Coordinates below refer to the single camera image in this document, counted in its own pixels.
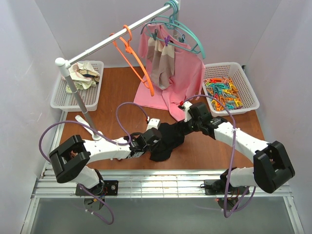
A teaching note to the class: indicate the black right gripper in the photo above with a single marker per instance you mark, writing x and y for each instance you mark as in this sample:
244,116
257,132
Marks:
189,122

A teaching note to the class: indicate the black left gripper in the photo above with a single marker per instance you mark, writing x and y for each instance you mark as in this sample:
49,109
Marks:
154,137

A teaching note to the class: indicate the black underwear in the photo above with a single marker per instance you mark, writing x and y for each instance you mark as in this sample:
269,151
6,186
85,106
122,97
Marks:
173,135

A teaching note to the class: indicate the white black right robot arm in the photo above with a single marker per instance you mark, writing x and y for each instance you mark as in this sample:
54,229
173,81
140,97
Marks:
272,166

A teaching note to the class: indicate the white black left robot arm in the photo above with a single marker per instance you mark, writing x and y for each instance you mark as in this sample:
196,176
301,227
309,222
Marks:
69,160

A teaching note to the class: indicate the beige brown underwear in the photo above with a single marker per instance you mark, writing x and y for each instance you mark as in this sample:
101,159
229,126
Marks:
162,58

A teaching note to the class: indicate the teal clip hanger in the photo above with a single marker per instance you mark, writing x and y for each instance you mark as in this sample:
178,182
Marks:
154,36

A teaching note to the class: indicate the teal plastic hanger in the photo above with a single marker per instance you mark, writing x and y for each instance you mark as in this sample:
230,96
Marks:
174,24

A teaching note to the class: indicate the pile of colourful clothespins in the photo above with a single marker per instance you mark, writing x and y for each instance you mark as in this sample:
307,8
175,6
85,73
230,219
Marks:
224,90

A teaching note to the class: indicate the pink t-shirt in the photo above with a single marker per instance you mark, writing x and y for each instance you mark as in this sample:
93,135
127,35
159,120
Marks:
185,83

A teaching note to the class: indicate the white clothespin basket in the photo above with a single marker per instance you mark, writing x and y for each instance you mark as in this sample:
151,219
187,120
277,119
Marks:
238,76

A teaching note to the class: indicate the purple clothespin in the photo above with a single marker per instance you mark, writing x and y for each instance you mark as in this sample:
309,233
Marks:
167,40

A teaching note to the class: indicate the pile of light clothes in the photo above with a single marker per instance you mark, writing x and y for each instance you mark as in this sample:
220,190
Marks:
84,75

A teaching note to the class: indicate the white clothes basket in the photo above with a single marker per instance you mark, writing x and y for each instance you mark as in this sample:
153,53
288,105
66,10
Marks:
62,97

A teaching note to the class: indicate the white metal clothes rack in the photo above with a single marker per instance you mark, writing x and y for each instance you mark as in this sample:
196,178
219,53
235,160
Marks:
64,64

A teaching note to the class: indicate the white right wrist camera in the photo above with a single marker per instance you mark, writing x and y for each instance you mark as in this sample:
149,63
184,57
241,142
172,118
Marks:
185,106

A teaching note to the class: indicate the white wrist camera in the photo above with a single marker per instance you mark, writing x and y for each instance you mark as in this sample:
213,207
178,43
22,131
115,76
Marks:
153,123
185,106

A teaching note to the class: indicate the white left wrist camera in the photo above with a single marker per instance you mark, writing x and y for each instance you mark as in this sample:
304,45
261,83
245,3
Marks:
153,123

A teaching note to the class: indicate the aluminium rail frame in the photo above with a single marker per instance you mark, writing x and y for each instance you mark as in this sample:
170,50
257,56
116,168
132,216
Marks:
162,198

